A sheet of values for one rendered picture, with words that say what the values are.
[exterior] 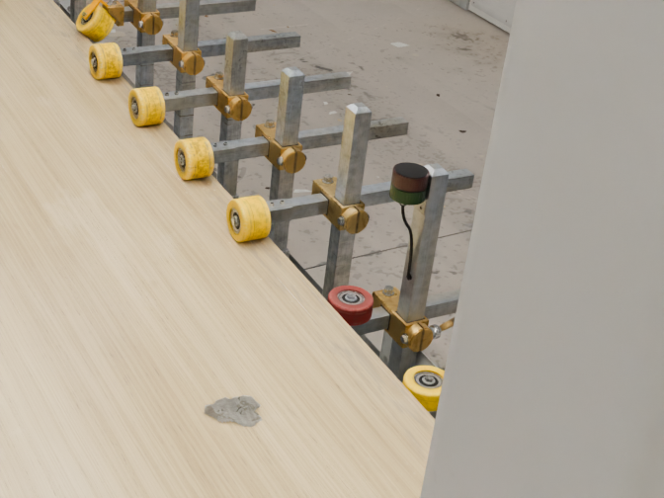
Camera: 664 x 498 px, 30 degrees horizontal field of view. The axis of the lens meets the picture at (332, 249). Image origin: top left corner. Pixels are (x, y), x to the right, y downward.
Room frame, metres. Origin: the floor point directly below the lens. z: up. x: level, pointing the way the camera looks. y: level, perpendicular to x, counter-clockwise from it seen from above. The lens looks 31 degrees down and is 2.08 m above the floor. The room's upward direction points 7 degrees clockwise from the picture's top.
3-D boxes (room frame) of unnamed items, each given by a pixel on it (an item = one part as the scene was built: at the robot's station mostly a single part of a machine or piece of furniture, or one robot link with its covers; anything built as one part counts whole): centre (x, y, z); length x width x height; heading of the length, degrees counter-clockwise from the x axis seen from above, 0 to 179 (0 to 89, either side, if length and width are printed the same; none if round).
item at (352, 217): (2.06, 0.00, 0.95); 0.14 x 0.06 x 0.05; 33
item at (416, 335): (1.85, -0.14, 0.85); 0.14 x 0.06 x 0.05; 33
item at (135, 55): (2.74, 0.36, 0.95); 0.50 x 0.04 x 0.04; 123
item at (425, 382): (1.60, -0.18, 0.85); 0.08 x 0.08 x 0.11
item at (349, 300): (1.81, -0.04, 0.85); 0.08 x 0.08 x 0.11
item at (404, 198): (1.80, -0.11, 1.13); 0.06 x 0.06 x 0.02
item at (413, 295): (1.83, -0.15, 0.93); 0.04 x 0.04 x 0.48; 33
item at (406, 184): (1.80, -0.11, 1.16); 0.06 x 0.06 x 0.02
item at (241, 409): (1.46, 0.11, 0.91); 0.09 x 0.07 x 0.02; 90
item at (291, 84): (2.25, 0.12, 0.89); 0.04 x 0.04 x 0.48; 33
